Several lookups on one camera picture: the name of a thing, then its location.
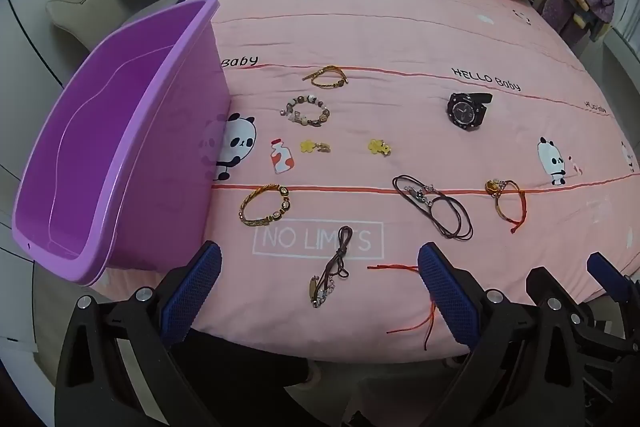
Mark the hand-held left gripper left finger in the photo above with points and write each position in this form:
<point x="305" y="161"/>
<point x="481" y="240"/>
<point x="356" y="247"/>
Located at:
<point x="192" y="292"/>

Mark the pink printed bedsheet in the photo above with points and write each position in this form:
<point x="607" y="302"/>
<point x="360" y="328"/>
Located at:
<point x="375" y="32"/>

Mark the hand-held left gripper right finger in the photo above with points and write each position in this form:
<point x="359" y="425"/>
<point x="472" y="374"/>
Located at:
<point x="447" y="294"/>

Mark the black wristwatch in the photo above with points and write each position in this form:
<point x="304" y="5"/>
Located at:
<point x="465" y="111"/>

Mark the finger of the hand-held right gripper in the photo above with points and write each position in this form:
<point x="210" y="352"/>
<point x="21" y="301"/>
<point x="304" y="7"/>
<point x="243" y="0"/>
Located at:
<point x="550" y="288"/>
<point x="607" y="275"/>

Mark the purple plastic bin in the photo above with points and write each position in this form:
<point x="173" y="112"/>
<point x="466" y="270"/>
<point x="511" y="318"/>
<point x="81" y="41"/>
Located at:
<point x="100" y="132"/>

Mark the beige curved chair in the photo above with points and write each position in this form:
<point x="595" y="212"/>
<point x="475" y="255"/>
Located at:
<point x="85" y="7"/>

